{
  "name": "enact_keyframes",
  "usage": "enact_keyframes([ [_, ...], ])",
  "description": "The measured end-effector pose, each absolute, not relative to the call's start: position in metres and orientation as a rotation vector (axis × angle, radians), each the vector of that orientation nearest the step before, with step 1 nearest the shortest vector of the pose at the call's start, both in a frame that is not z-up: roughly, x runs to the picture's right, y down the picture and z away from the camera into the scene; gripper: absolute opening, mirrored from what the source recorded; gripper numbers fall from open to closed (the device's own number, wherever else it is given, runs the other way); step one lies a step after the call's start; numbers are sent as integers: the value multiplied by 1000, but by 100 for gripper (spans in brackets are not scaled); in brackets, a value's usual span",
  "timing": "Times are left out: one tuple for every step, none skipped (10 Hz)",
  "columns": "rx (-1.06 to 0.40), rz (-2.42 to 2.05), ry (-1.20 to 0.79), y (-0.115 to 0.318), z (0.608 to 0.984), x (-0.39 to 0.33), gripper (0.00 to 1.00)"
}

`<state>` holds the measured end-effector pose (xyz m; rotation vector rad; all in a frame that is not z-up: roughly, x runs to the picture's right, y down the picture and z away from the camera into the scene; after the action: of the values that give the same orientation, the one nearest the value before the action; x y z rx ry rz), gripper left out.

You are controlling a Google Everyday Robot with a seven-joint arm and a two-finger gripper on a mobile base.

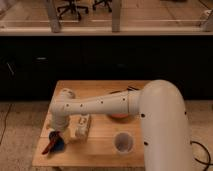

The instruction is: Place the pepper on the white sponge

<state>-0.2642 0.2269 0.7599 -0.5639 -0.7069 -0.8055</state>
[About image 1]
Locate grey table leg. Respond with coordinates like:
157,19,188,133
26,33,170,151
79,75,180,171
45,0,61,33
112,0,121,32

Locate grey table leg left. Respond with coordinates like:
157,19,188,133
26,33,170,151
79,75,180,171
45,0,61,33

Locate thin floor cable left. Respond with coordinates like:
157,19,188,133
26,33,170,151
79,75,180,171
0,103,13,145

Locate black cables on table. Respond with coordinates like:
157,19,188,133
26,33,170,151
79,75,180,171
109,85,141,95

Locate black cable on floor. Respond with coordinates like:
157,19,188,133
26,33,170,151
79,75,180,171
190,140,213,168

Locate orange bowl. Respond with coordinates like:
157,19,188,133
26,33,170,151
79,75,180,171
108,114,129,120

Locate blue round object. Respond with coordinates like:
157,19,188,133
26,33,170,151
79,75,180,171
51,136,65,152

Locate clear plastic cup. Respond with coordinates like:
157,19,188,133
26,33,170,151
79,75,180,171
113,132,134,155

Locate grey table leg middle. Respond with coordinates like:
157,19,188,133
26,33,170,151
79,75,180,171
112,0,121,32

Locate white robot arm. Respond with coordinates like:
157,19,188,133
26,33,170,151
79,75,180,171
50,80,195,171

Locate black office chair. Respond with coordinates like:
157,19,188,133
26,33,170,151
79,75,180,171
57,0,89,20
92,0,113,14

